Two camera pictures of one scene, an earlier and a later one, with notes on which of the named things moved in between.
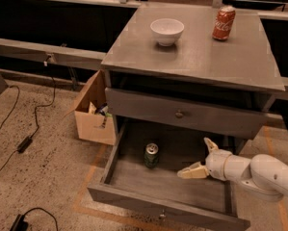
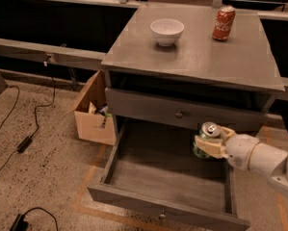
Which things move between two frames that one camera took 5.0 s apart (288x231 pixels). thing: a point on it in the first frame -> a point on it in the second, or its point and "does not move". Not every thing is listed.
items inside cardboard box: x=101 y=110 does not move
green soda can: x=151 y=156 -> x=210 y=130
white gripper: x=217 y=165 -> x=241 y=150
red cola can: x=223 y=23 does not move
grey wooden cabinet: x=199 y=67 does not move
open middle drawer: x=143 y=171 does not move
